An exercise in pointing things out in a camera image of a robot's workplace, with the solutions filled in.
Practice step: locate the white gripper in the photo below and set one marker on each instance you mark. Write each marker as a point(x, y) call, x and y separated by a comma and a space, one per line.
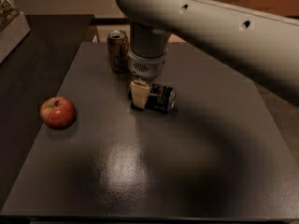
point(146, 65)

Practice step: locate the blue pepsi can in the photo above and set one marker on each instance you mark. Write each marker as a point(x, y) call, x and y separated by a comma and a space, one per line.
point(161, 98)

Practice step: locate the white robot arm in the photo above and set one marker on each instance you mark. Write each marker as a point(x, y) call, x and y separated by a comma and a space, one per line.
point(261, 46)

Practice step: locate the brown soda can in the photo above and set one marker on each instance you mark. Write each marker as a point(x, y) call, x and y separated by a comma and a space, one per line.
point(118, 45)

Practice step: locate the red apple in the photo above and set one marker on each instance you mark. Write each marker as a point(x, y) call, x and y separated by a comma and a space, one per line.
point(58, 112)

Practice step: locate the white box at left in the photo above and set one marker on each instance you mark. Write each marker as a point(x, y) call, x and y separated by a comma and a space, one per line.
point(13, 27)

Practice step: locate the dark wall rail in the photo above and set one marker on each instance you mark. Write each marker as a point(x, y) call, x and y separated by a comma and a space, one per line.
point(109, 21)

